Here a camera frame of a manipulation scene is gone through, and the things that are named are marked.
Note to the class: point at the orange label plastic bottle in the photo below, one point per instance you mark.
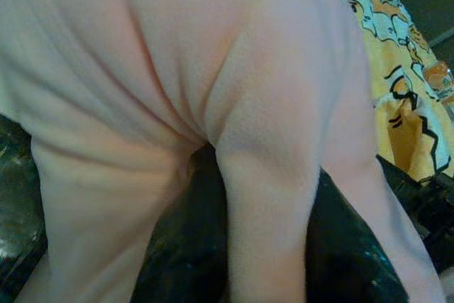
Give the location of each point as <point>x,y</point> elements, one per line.
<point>440,76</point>

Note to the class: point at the black shiny plastic sheet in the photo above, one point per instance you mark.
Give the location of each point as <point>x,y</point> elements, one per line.
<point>17,193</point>
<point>422,203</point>

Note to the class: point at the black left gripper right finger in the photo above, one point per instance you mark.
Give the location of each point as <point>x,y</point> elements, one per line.
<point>340,253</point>

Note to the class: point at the yellow cartoon print blanket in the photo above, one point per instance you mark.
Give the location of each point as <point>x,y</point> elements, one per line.
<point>401,132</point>

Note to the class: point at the pink pillow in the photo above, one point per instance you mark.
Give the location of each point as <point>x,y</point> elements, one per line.
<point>177,51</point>

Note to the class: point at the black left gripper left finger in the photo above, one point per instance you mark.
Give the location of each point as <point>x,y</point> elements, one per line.
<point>184,246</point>

